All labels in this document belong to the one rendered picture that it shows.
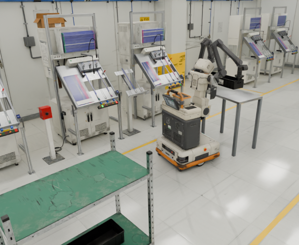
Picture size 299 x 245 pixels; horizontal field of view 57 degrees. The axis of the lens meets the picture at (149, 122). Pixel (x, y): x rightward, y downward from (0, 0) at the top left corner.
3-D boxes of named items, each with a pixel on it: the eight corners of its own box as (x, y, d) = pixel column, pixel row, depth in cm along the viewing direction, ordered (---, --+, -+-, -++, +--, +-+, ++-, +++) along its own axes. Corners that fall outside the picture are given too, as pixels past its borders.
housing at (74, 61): (96, 64, 437) (98, 59, 426) (67, 69, 407) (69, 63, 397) (94, 61, 439) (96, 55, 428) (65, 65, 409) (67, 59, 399)
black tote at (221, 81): (203, 80, 397) (204, 73, 393) (212, 78, 405) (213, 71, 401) (233, 89, 351) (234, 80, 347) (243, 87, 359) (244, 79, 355)
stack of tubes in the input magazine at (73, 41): (96, 48, 421) (94, 30, 411) (65, 53, 391) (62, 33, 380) (92, 48, 430) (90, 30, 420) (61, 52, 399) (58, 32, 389)
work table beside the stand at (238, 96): (233, 156, 386) (239, 102, 355) (200, 138, 442) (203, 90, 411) (255, 148, 406) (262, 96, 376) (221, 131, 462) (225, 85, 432)
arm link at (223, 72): (207, 43, 340) (210, 41, 331) (217, 40, 343) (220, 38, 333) (218, 78, 345) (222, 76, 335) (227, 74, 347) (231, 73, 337)
